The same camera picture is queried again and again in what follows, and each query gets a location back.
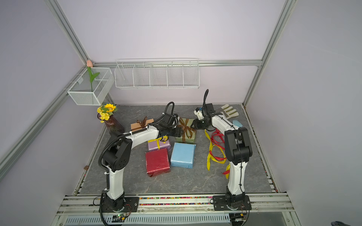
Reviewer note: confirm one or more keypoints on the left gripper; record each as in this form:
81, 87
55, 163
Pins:
178, 132

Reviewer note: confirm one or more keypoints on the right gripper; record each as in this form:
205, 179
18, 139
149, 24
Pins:
196, 125

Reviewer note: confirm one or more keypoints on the green gift box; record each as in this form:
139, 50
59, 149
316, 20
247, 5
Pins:
189, 132

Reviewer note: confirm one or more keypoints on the yellow ribbon of red box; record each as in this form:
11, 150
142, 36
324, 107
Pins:
212, 152

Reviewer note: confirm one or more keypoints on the blue gift box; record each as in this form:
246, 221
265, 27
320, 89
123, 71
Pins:
183, 155

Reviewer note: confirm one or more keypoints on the red gift box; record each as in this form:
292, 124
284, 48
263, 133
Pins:
157, 162

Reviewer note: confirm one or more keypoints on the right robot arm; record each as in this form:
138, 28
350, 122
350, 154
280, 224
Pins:
237, 146

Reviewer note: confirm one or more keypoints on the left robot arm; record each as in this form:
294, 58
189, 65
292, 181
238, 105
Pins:
116, 155

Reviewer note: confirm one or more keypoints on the yellow ribbon on purple box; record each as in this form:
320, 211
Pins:
158, 140

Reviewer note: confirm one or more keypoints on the purple gift box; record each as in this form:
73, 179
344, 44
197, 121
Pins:
159, 144

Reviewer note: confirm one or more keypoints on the orange gift box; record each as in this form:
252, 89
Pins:
135, 126

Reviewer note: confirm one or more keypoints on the white gardening glove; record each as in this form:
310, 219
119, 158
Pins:
228, 111

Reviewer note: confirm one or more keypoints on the light blue garden trowel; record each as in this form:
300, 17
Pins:
237, 123

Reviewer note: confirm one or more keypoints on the dark glass vase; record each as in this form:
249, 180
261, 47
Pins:
113, 125

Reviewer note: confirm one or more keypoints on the yellow sunflower bouquet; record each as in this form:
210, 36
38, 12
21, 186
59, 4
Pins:
105, 112

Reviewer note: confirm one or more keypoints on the small white mesh basket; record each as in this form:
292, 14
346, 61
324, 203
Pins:
80, 91

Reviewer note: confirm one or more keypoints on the artificial pink tulip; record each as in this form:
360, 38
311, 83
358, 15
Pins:
92, 76

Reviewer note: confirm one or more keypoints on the long white wire basket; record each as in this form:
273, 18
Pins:
157, 73

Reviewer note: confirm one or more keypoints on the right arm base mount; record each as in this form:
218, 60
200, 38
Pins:
230, 202

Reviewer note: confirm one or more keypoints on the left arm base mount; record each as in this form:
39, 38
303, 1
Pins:
121, 204

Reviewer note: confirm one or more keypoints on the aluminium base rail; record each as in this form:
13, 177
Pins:
160, 210

